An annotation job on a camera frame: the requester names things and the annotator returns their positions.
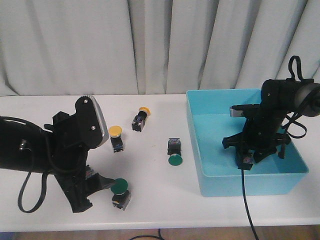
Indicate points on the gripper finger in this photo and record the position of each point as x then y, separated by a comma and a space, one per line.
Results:
237, 141
261, 154

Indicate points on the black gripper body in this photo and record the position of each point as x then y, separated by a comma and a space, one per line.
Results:
70, 154
261, 130

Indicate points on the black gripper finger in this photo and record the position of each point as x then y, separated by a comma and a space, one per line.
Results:
97, 183
74, 188

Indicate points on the red push button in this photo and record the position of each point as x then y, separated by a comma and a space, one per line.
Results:
244, 161
89, 172

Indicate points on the yellow push button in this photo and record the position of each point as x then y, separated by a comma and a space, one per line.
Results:
115, 132
139, 120

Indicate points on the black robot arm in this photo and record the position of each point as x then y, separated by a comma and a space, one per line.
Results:
209, 122
24, 146

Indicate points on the green push button upright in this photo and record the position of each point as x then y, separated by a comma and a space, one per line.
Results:
121, 194

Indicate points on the green push button lying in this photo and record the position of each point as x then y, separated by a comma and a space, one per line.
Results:
174, 151

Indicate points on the white pleated curtain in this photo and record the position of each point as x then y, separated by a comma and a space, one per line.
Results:
124, 47

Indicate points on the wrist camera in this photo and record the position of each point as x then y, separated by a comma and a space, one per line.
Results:
243, 110
91, 122

